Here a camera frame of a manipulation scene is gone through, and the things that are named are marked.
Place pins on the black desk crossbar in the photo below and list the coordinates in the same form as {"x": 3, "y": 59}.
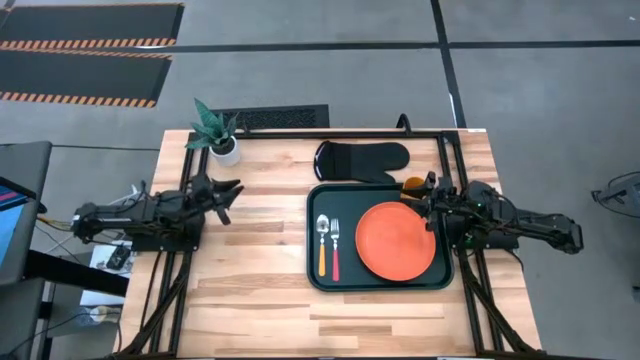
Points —
{"x": 75, "y": 272}

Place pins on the white paper sheet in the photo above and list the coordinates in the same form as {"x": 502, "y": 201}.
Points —
{"x": 100, "y": 285}

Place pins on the grey stand base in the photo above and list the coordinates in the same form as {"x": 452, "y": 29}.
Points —
{"x": 620, "y": 192}

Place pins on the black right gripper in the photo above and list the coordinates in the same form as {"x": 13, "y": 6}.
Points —
{"x": 441, "y": 204}

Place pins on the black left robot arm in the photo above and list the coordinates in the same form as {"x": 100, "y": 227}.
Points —
{"x": 125, "y": 217}

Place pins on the white plant pot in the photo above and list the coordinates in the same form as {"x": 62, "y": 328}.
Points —
{"x": 227, "y": 156}

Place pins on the green snake plant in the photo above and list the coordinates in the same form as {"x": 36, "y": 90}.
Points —
{"x": 212, "y": 125}

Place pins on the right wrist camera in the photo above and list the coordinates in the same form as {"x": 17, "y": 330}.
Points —
{"x": 430, "y": 179}

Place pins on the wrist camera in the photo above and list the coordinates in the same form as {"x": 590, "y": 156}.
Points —
{"x": 430, "y": 179}
{"x": 201, "y": 181}

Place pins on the black aluminium table frame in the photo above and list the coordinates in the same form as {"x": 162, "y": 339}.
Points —
{"x": 350, "y": 135}

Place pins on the black floor vent grille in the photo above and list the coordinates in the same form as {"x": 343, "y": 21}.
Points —
{"x": 290, "y": 116}

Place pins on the orange plastic cup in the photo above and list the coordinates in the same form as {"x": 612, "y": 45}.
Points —
{"x": 412, "y": 182}

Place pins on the blue screen monitor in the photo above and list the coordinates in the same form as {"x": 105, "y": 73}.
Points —
{"x": 7, "y": 225}

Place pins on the dark green plastic tray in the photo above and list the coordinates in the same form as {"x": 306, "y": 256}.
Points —
{"x": 345, "y": 200}

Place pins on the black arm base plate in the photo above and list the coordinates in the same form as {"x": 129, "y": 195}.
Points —
{"x": 480, "y": 245}
{"x": 165, "y": 245}

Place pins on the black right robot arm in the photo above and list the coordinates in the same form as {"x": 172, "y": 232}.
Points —
{"x": 540, "y": 225}

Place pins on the small black device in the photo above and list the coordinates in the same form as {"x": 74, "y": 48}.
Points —
{"x": 119, "y": 256}

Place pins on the black oven mitt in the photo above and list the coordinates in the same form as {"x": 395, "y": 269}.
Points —
{"x": 360, "y": 161}

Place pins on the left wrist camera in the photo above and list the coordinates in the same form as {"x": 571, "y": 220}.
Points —
{"x": 201, "y": 181}

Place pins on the orange plastic plate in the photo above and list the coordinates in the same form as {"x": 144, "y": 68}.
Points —
{"x": 395, "y": 242}

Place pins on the black hazard-striped floor mat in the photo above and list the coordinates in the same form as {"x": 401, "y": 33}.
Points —
{"x": 90, "y": 22}
{"x": 80, "y": 75}

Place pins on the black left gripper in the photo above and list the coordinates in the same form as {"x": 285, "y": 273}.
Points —
{"x": 206, "y": 200}

